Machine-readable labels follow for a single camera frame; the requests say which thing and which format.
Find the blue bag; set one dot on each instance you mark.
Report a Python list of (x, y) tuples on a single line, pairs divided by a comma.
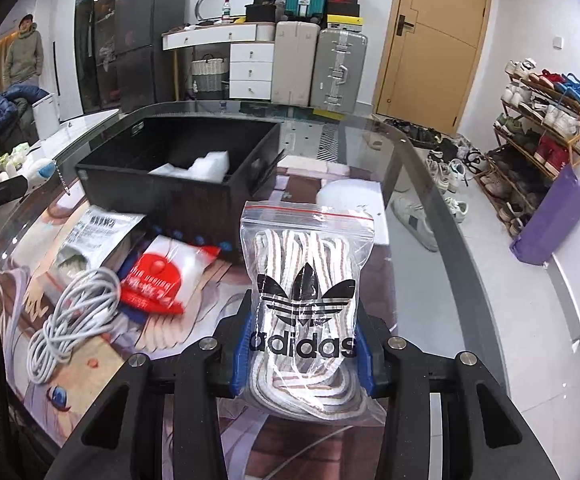
[(579, 95)]

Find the pile of shoes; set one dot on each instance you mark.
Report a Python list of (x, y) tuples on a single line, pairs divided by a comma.
[(444, 160)]

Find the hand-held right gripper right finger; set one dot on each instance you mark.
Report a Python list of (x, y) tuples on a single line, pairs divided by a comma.
[(366, 360)]

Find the black glass cabinet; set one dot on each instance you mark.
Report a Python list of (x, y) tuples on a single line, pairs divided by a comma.
[(97, 35)]

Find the black storage box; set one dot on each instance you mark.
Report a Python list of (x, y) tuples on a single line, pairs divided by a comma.
[(205, 200)]

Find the clear zip bag of shoelaces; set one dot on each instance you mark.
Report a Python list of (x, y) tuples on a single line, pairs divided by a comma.
[(302, 280)]

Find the blue puffer jacket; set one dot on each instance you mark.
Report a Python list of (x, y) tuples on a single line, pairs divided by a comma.
[(2, 110)]

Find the black refrigerator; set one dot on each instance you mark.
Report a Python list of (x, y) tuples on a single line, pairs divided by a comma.
[(147, 40)]

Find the clear water bottle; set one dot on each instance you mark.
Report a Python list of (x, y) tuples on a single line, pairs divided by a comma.
[(226, 12)]

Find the wicker basket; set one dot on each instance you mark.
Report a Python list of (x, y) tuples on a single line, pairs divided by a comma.
[(210, 77)]

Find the black bag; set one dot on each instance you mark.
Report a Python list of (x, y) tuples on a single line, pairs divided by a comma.
[(264, 2)]

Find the silver suitcase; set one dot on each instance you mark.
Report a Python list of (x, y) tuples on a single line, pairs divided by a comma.
[(339, 70)]

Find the purple bag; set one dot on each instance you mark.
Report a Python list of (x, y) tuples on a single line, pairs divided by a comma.
[(552, 220)]

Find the white round pad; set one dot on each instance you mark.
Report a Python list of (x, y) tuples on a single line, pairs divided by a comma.
[(349, 200)]

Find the red and white packet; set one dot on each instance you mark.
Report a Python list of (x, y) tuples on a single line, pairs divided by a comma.
[(157, 272)]

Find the wooden shoe rack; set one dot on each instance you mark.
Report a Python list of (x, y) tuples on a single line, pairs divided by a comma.
[(534, 150)]

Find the stack of shoe boxes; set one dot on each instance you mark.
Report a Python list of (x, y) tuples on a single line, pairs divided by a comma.
[(345, 2)]

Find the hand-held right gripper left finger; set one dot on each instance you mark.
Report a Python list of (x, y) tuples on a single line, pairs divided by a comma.
[(240, 347)]

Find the white plastic bag in box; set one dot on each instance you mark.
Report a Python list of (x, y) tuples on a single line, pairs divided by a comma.
[(205, 166)]

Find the white desk with drawers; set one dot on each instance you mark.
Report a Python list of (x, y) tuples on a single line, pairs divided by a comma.
[(250, 60)]

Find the white sneaker with dark stripe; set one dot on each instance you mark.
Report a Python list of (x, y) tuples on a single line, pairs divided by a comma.
[(414, 220)]

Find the white wall switch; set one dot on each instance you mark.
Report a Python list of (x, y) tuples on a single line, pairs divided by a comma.
[(557, 42)]

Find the white box appliance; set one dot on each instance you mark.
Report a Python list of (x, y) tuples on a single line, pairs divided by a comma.
[(46, 115)]

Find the clear packet with printed label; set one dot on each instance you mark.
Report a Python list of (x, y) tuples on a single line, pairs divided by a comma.
[(95, 235)]

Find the wooden door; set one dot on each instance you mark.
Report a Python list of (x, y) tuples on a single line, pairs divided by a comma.
[(434, 45)]

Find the beige suitcase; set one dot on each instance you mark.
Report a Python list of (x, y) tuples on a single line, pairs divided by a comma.
[(295, 62)]

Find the printed table mat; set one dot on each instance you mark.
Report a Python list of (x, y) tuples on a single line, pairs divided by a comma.
[(190, 330)]

